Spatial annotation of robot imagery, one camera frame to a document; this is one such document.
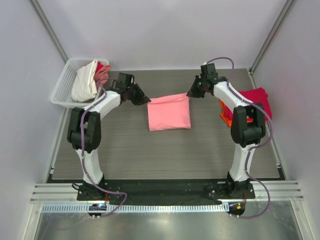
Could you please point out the white t shirt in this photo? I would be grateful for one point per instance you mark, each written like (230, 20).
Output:
(84, 87)

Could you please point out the white slotted cable duct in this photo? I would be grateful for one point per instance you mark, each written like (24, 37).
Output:
(126, 209)

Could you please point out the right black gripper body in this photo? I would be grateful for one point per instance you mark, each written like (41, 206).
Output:
(196, 88)

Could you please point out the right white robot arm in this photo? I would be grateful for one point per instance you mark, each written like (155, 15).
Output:
(247, 124)

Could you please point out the crimson t shirt in basket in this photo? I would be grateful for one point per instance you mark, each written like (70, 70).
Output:
(99, 68)

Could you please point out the aluminium frame post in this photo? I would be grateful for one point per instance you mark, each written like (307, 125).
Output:
(280, 19)
(48, 28)

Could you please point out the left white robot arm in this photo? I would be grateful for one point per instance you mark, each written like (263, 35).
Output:
(85, 132)

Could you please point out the light pink t shirt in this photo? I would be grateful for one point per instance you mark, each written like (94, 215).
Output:
(169, 113)

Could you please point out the left aluminium frame post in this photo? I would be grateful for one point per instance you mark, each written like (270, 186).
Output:
(48, 28)

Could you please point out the white plastic laundry basket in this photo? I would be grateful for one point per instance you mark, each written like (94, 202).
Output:
(62, 93)

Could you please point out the folded orange t shirt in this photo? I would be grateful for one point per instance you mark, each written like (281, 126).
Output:
(226, 114)

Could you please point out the salmon pink t shirt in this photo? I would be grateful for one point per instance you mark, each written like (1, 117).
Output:
(102, 77)

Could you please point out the folded magenta t shirt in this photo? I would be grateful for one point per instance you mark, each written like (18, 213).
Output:
(258, 95)

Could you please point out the aluminium front rail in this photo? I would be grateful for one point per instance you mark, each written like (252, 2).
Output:
(64, 193)

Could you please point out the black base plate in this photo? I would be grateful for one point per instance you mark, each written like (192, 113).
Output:
(176, 192)

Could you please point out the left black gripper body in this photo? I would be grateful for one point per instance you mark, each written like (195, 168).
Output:
(136, 94)

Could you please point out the right aluminium frame post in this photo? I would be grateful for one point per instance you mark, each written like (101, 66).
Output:
(280, 19)

